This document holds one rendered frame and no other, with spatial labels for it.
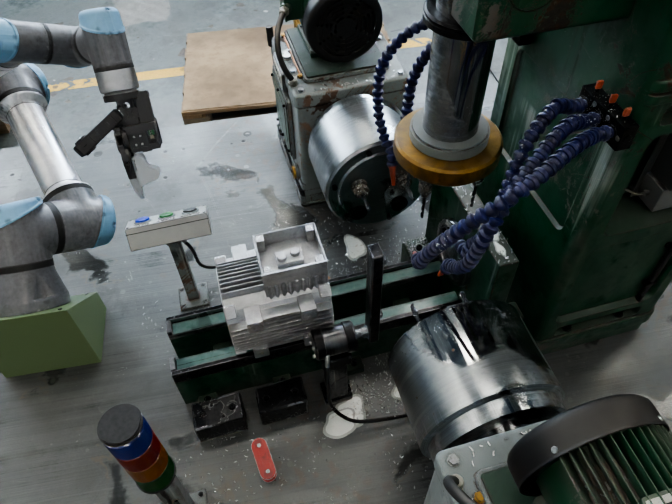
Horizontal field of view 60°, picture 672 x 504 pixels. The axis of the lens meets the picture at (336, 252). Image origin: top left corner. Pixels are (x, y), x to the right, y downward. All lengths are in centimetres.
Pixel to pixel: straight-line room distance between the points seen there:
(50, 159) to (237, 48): 227
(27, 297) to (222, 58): 245
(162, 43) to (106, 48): 289
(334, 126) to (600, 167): 60
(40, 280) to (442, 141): 86
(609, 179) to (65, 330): 106
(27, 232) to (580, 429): 108
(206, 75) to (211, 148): 160
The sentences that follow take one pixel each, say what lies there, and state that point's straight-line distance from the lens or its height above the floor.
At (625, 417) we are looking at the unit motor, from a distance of 70.
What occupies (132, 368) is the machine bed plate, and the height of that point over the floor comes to 80.
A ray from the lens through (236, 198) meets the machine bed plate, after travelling 167.
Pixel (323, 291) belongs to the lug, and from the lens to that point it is 107.
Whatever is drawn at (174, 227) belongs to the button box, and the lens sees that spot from 125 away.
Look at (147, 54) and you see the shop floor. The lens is 401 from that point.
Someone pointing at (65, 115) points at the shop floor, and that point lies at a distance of 365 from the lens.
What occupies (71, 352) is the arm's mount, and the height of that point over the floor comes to 86.
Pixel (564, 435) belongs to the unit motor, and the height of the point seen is 135.
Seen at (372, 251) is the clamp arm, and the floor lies 125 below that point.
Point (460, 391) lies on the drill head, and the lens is 91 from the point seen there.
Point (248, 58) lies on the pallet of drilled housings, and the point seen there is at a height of 15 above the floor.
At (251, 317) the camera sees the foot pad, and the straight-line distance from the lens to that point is 106.
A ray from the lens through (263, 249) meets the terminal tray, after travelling 110.
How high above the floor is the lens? 195
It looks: 50 degrees down
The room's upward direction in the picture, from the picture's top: 2 degrees counter-clockwise
